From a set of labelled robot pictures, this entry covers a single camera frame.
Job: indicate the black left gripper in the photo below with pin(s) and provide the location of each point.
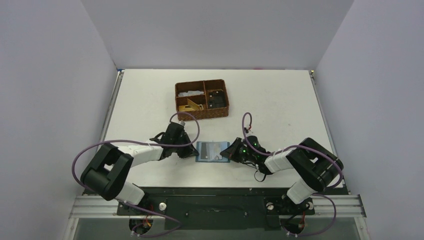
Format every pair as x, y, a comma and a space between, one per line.
185, 145

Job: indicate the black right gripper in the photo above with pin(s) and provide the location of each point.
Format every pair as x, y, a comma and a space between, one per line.
234, 150

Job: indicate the blue leather card holder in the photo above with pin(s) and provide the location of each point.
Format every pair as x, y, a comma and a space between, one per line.
224, 145

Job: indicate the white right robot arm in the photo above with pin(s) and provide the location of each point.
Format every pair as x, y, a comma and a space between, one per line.
316, 166

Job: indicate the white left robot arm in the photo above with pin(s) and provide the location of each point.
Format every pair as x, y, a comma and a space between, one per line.
106, 174

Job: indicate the gold card in basket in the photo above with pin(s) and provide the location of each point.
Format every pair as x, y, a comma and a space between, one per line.
184, 108

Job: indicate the silver cards in basket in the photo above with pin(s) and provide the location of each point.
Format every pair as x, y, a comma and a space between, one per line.
191, 93

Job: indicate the brown woven divided basket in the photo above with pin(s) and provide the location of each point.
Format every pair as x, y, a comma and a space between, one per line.
201, 85

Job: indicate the black items in basket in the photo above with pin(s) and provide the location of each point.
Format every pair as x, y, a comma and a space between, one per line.
216, 99

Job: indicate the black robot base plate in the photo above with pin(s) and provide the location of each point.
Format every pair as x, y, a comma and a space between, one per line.
208, 208

